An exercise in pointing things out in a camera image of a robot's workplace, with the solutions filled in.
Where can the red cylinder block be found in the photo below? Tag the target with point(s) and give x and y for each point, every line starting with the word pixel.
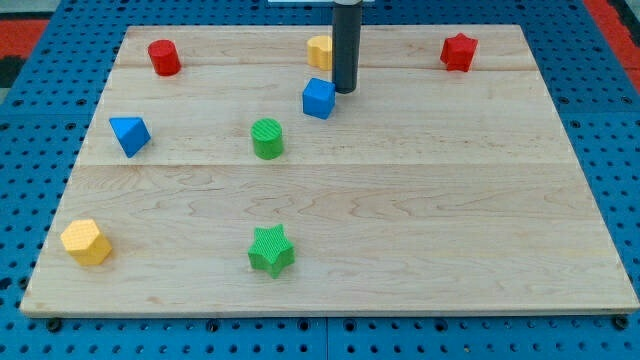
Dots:
pixel 164 57

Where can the yellow heart block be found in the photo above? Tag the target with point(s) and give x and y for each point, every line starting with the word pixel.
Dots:
pixel 319 52

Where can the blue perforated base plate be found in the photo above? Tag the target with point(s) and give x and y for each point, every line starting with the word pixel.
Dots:
pixel 48 109

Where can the light wooden board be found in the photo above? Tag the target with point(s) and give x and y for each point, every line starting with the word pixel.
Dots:
pixel 427 192

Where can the green cylinder block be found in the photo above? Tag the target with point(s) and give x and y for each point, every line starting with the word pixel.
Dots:
pixel 267 138

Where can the green star block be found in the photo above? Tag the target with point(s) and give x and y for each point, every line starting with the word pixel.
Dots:
pixel 271 251

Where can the blue cube block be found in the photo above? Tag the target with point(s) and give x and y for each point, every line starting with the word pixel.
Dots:
pixel 318 98

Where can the blue triangular prism block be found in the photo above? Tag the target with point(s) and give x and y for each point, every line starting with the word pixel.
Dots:
pixel 131 133

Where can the red star block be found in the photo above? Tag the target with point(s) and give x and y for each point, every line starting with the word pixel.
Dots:
pixel 458 52

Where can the yellow hexagon block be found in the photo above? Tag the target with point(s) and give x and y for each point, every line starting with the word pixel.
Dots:
pixel 85 242

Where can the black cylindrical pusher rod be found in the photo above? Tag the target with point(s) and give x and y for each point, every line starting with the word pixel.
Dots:
pixel 346 28

